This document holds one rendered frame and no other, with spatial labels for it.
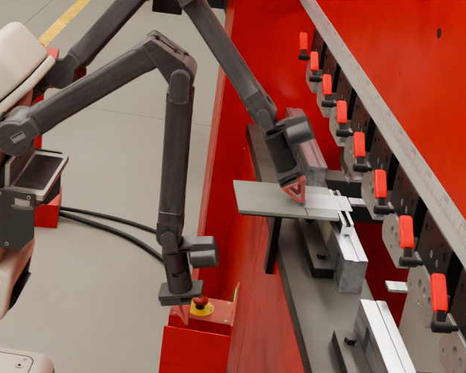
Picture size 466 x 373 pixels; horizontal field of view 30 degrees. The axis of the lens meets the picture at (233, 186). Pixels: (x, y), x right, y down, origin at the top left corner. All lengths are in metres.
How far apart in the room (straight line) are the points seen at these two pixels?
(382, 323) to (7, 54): 1.02
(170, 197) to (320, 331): 0.46
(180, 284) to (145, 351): 1.34
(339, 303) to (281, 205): 0.31
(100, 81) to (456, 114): 0.74
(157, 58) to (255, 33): 1.27
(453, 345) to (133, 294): 2.38
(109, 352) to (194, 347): 1.27
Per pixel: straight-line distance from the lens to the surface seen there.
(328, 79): 2.32
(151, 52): 1.79
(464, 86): 1.50
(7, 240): 2.18
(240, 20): 3.02
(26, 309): 3.55
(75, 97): 1.86
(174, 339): 2.09
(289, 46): 3.06
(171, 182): 1.91
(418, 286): 1.60
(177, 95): 1.79
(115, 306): 3.60
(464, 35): 1.53
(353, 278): 2.18
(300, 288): 2.18
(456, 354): 1.43
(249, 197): 2.29
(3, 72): 2.04
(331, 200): 2.35
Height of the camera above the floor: 1.99
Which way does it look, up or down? 25 degrees down
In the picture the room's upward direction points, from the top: 8 degrees clockwise
